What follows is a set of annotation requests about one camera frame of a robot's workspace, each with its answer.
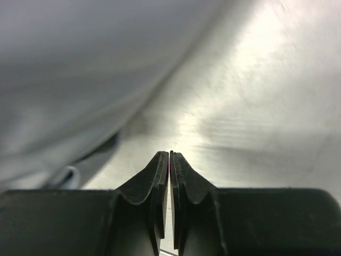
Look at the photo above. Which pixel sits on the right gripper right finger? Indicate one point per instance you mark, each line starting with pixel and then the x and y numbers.
pixel 196 225

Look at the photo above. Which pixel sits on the grey pillowcase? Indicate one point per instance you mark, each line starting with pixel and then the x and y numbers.
pixel 73 73

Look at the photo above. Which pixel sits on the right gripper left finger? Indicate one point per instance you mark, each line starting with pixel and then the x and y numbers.
pixel 140 215

